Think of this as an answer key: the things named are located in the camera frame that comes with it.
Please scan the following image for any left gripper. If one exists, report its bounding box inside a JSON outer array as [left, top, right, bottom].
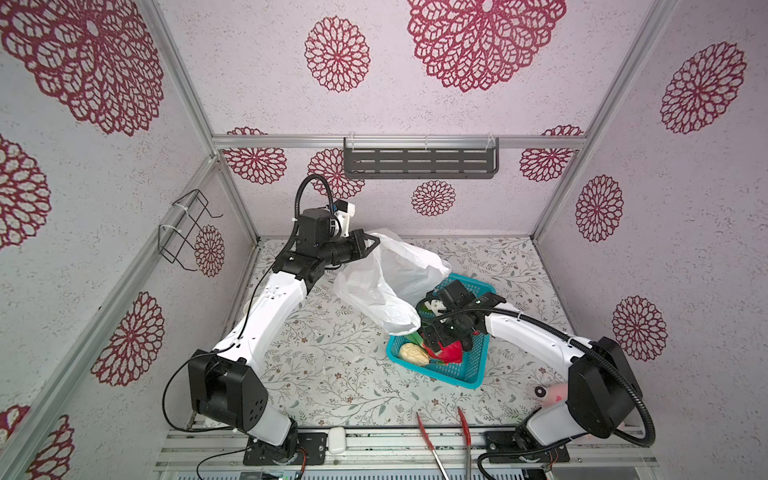
[[319, 228, 379, 267]]

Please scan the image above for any white plastic bag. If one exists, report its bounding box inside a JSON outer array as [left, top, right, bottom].
[[333, 229, 452, 336]]

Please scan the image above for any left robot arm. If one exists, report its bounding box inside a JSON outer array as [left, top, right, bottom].
[[181, 174, 380, 457]]

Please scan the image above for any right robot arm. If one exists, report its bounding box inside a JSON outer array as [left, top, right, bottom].
[[420, 294, 656, 455]]

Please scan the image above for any teal plastic basket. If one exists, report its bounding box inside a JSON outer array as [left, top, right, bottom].
[[385, 272, 498, 391]]

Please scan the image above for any pink pig plush toy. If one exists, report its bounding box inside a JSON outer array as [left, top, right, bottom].
[[534, 383, 568, 408]]

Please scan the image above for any white adapter box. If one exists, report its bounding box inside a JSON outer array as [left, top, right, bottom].
[[327, 426, 347, 455]]

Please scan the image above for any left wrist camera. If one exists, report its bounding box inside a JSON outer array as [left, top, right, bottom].
[[331, 200, 356, 239]]

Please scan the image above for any grey wall shelf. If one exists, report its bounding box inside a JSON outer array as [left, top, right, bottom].
[[342, 137, 500, 180]]

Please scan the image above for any red handled tongs right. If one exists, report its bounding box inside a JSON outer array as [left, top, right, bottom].
[[457, 407, 472, 480]]

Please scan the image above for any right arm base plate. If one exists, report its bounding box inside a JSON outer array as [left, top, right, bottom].
[[484, 430, 571, 464]]

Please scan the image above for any black wire rack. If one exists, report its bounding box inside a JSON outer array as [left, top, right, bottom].
[[156, 189, 223, 272]]

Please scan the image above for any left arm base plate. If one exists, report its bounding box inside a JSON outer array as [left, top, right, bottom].
[[243, 430, 328, 467]]

